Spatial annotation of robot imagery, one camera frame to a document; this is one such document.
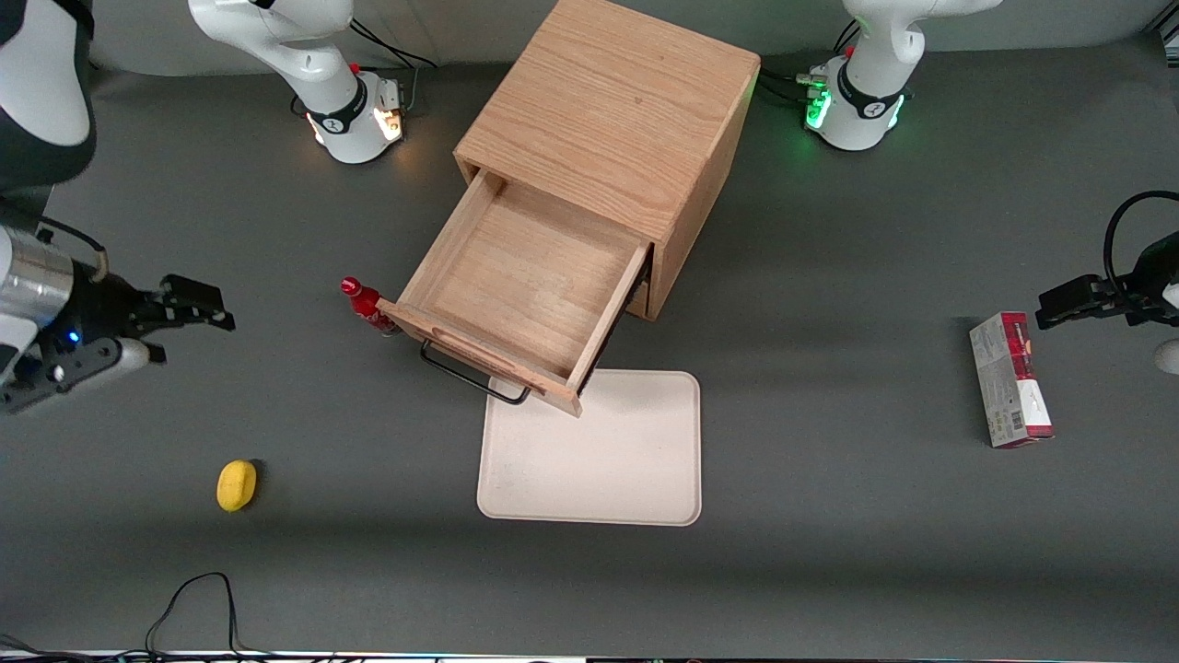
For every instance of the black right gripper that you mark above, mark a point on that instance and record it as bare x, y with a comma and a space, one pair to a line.
103, 304

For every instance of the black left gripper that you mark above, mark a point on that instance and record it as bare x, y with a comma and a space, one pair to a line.
1151, 276

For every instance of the open-top wooden drawer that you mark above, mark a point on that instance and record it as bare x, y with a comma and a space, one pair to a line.
525, 276

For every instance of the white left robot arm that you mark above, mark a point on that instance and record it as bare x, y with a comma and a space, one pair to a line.
875, 92

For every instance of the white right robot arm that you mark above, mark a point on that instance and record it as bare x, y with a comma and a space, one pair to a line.
313, 64

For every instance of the wooden drawer cabinet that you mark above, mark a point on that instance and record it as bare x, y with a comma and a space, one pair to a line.
608, 101

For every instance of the red plaid cardboard box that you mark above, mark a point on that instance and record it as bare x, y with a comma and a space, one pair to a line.
1009, 387

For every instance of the red small bottle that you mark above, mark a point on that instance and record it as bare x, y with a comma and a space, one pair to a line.
367, 302

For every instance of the yellow lemon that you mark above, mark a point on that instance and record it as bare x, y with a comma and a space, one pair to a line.
237, 485

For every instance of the white rectangular tray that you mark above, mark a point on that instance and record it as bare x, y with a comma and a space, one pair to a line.
599, 460

